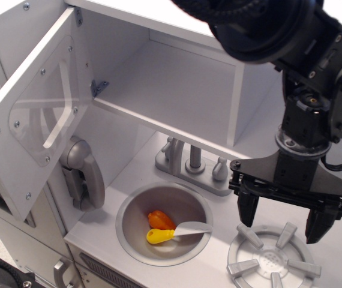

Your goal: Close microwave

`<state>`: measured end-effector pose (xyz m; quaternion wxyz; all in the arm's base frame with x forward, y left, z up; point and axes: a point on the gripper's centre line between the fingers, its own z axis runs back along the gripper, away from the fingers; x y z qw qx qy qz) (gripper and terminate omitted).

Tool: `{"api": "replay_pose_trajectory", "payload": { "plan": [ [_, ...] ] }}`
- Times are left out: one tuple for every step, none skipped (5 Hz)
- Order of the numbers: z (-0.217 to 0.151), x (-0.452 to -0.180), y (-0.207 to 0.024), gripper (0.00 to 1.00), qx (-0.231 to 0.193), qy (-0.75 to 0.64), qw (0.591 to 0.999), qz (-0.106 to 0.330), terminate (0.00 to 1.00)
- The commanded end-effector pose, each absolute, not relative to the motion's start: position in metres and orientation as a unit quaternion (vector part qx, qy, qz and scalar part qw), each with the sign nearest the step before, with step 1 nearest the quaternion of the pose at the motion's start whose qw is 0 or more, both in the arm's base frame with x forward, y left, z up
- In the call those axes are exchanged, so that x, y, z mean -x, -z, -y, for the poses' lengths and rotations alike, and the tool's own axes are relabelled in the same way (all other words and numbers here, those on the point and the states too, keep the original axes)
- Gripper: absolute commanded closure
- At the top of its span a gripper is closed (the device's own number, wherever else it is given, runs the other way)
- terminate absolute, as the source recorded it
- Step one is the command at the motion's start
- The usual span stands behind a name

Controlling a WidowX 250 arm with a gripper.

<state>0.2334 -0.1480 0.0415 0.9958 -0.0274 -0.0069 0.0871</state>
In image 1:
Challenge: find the grey oven door handle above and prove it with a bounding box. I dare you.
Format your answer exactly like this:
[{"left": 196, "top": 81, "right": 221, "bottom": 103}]
[{"left": 53, "top": 260, "right": 73, "bottom": 288}]

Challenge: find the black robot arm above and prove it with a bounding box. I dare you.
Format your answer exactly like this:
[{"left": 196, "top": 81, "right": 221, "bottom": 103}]
[{"left": 176, "top": 1, "right": 342, "bottom": 244}]

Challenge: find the yellow handled toy knife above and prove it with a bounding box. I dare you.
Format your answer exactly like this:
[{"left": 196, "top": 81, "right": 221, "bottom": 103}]
[{"left": 146, "top": 221, "right": 213, "bottom": 244}]

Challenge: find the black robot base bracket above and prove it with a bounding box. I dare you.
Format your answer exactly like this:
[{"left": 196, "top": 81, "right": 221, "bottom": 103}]
[{"left": 0, "top": 260, "right": 37, "bottom": 287}]

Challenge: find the white microwave door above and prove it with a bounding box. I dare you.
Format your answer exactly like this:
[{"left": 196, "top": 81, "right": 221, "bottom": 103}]
[{"left": 0, "top": 7, "right": 93, "bottom": 221}]

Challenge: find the grey toy stove burner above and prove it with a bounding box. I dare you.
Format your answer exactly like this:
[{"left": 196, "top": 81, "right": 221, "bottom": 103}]
[{"left": 227, "top": 222, "right": 322, "bottom": 287}]

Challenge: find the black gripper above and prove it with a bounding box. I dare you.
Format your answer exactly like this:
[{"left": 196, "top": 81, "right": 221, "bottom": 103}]
[{"left": 229, "top": 152, "right": 342, "bottom": 244}]

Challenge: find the orange toy pepper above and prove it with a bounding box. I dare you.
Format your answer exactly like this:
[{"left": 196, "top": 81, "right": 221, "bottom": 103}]
[{"left": 148, "top": 210, "right": 176, "bottom": 230}]

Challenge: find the grey toy wall phone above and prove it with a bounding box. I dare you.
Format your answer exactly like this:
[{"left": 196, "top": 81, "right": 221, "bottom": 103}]
[{"left": 59, "top": 136, "right": 105, "bottom": 212}]

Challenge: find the grey toy faucet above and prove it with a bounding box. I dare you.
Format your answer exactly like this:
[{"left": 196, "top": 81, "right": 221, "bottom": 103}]
[{"left": 155, "top": 136, "right": 230, "bottom": 197}]

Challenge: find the round metal sink bowl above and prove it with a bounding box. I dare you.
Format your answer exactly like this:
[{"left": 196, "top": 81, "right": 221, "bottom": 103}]
[{"left": 116, "top": 182, "right": 213, "bottom": 266}]

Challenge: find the white toy kitchen cabinet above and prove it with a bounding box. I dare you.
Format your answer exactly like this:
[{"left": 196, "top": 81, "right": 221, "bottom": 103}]
[{"left": 0, "top": 1, "right": 342, "bottom": 287}]

